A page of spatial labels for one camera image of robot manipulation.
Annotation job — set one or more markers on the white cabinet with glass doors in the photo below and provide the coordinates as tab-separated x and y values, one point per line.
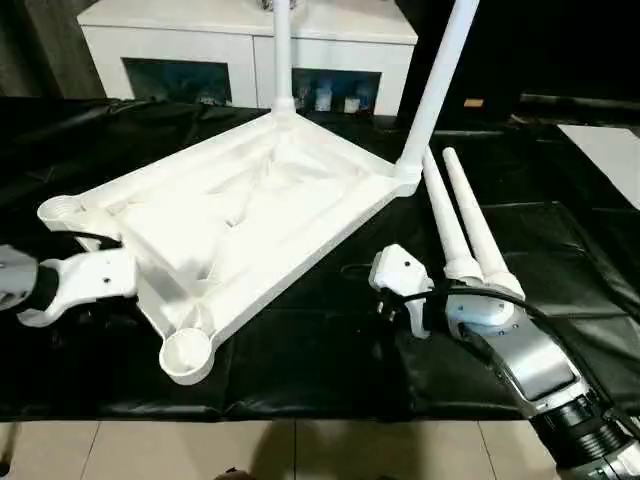
175	35

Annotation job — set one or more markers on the black work mat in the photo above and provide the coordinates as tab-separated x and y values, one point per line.
325	380

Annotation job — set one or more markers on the small tan label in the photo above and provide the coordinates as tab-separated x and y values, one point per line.
472	102

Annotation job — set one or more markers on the black metal rail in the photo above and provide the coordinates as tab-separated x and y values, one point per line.
580	99

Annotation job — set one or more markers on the white plastic table top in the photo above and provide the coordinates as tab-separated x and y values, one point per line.
225	215

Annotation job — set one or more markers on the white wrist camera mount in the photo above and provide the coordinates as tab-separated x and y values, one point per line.
95	272
400	270

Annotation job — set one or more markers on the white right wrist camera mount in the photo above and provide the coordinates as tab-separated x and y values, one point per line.
400	270

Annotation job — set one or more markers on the white plastic table leg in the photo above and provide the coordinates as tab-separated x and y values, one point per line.
480	235
440	90
445	225
282	50

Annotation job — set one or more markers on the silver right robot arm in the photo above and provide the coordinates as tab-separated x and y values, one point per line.
530	350

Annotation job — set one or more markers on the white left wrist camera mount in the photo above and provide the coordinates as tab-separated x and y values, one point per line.
95	272

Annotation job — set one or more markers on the white flat board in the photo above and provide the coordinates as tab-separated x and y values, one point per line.
605	160

